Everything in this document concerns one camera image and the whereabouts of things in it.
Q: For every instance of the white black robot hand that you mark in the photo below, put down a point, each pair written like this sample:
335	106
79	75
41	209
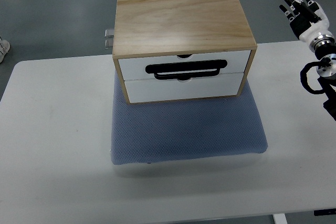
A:
308	21

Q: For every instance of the white top drawer black handle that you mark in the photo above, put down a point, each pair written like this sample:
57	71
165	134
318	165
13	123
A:
147	67

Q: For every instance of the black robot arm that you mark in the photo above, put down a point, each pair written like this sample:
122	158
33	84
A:
323	47

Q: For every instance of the wooden drawer cabinet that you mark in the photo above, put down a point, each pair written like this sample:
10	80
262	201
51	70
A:
153	28

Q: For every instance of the white bottom drawer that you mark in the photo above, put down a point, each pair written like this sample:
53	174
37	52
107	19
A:
153	90

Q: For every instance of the black table control panel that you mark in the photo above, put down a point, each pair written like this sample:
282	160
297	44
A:
324	212

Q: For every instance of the grey metal clamp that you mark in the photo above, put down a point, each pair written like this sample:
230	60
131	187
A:
109	36

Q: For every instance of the blue mesh cushion pad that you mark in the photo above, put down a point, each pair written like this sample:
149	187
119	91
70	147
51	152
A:
182	130

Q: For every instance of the white table leg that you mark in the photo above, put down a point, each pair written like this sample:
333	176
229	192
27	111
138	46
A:
280	219

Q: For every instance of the white shoe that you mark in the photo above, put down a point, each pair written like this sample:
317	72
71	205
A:
4	49

